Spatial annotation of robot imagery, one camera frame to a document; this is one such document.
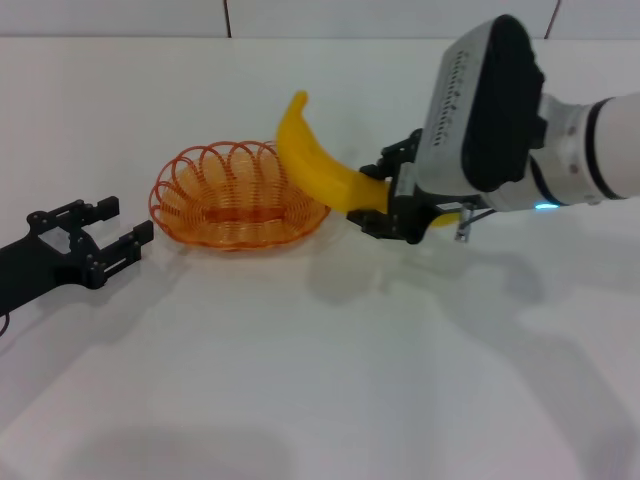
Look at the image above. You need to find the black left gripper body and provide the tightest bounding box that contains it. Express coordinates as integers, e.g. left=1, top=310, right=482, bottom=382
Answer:
left=0, top=230, right=102, bottom=317

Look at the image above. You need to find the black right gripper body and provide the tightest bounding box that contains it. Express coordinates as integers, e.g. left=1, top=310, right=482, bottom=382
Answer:
left=389, top=159, right=482, bottom=245

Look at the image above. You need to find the yellow plastic banana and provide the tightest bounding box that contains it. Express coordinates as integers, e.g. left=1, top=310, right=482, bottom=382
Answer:
left=275, top=90, right=464, bottom=230

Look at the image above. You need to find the orange wire basket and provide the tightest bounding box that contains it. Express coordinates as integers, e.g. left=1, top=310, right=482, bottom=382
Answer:
left=148, top=140, right=333, bottom=254

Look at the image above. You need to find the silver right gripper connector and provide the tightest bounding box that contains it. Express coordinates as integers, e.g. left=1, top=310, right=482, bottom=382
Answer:
left=454, top=201, right=495, bottom=244

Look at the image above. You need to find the grey black wrist camera box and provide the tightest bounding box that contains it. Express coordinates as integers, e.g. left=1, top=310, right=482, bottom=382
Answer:
left=416, top=14, right=547, bottom=194

